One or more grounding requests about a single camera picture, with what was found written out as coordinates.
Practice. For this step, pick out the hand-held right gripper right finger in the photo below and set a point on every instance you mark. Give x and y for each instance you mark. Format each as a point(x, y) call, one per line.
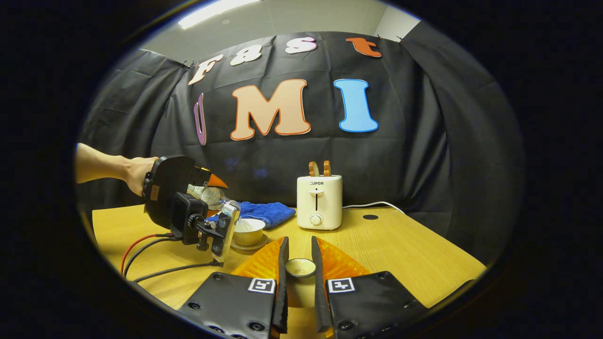
point(318, 306)

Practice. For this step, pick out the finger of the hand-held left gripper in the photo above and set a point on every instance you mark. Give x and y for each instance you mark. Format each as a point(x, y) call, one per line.
point(202, 176)

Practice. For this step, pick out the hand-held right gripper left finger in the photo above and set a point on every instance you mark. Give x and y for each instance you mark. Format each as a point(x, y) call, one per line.
point(283, 306)

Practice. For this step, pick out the clear glass water bottle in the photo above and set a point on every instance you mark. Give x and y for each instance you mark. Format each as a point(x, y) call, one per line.
point(212, 195)

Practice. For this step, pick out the cream teacup lid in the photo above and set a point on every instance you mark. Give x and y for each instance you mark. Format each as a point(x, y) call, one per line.
point(300, 287)

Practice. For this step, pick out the cream ceramic teacup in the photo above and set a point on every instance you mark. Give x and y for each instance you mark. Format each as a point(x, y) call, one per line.
point(249, 230)

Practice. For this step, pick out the cream ceramic saucer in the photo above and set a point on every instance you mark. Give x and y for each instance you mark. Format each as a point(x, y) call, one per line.
point(256, 245)

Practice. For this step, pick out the blue towel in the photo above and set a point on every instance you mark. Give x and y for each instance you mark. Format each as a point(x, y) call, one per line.
point(271, 213)

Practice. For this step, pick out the white toaster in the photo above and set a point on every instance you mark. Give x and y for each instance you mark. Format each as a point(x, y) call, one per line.
point(319, 202)

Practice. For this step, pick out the toast bread slice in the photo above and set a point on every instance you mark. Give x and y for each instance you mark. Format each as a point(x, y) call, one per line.
point(313, 168)
point(327, 168)

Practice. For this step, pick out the black backdrop cloth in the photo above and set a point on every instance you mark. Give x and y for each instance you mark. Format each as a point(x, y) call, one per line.
point(400, 155)

